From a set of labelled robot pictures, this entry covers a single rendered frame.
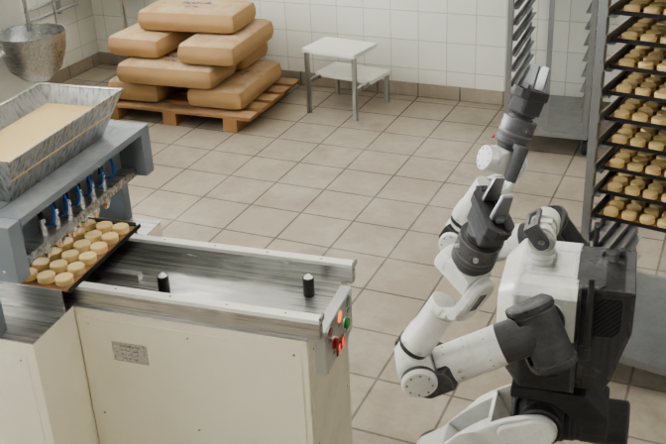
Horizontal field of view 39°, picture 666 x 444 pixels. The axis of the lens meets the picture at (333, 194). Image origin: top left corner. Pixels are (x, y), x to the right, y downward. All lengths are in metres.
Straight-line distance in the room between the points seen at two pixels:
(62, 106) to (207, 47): 3.13
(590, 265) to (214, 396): 1.09
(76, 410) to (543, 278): 1.40
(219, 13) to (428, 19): 1.39
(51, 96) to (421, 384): 1.53
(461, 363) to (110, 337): 1.09
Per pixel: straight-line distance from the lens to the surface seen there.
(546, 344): 2.00
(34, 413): 2.73
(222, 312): 2.47
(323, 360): 2.49
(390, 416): 3.49
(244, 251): 2.71
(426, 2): 6.33
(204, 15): 6.16
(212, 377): 2.60
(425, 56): 6.43
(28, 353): 2.60
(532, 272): 2.16
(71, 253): 2.79
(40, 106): 2.96
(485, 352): 2.01
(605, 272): 2.19
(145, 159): 2.95
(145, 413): 2.80
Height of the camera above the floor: 2.20
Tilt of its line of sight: 26 degrees down
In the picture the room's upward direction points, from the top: 3 degrees counter-clockwise
